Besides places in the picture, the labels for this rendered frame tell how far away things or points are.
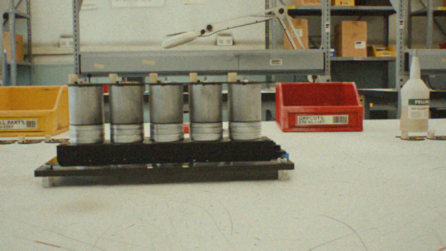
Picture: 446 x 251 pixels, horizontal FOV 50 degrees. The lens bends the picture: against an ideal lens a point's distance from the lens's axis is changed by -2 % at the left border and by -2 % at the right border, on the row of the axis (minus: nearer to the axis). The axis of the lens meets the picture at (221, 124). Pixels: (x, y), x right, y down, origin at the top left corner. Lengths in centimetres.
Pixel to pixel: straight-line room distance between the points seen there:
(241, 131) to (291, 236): 15
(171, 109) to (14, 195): 12
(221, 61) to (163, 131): 224
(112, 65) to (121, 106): 227
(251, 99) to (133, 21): 445
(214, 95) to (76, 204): 13
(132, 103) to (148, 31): 441
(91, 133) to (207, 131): 8
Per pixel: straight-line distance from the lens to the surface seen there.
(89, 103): 34
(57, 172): 31
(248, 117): 34
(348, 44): 448
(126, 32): 477
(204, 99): 34
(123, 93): 34
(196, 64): 256
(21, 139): 55
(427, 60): 284
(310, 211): 24
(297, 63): 261
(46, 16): 496
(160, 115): 34
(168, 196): 27
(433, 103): 293
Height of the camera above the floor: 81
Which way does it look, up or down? 5 degrees down
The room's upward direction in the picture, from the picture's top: 1 degrees counter-clockwise
